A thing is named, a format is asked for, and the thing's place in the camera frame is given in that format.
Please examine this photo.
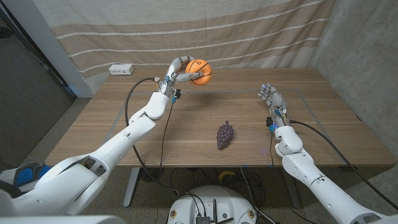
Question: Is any dark grey door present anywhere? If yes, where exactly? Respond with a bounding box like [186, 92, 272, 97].
[0, 9, 77, 170]

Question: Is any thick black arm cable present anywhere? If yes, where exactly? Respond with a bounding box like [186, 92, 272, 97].
[289, 119, 398, 211]
[124, 77, 180, 200]

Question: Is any white power strip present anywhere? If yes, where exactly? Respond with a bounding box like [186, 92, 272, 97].
[108, 63, 135, 76]

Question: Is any white door frame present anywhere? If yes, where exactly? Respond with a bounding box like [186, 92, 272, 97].
[2, 0, 94, 99]

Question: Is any grey metal table leg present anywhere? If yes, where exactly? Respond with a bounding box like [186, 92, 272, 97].
[281, 167, 302, 208]
[123, 167, 141, 208]

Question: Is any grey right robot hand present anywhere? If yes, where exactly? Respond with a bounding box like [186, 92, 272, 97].
[257, 82, 289, 126]

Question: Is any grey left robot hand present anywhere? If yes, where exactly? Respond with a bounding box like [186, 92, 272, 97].
[158, 55, 206, 96]

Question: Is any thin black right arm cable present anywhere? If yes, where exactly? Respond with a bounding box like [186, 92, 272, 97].
[269, 130, 277, 170]

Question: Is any beige striped backdrop cloth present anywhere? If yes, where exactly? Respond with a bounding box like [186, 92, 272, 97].
[32, 0, 337, 94]

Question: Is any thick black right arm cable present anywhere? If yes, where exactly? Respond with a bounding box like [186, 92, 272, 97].
[289, 119, 398, 211]

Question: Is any black round floor object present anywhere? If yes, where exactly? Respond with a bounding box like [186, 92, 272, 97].
[139, 167, 165, 183]

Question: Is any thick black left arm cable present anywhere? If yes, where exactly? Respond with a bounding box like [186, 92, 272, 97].
[124, 77, 180, 200]

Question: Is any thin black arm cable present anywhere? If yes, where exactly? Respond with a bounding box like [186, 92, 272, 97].
[269, 130, 277, 170]
[158, 101, 175, 187]

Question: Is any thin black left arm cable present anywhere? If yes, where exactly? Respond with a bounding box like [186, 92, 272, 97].
[158, 101, 175, 187]

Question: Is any yellow toy banana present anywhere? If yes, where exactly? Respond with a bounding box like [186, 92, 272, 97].
[218, 170, 236, 184]

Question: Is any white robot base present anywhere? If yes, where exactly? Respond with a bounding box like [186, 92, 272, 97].
[167, 185, 258, 224]

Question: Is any purple toy grape bunch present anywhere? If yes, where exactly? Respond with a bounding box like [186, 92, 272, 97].
[216, 120, 235, 151]

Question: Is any orange toy basketball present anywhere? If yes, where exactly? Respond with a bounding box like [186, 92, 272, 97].
[185, 58, 213, 86]

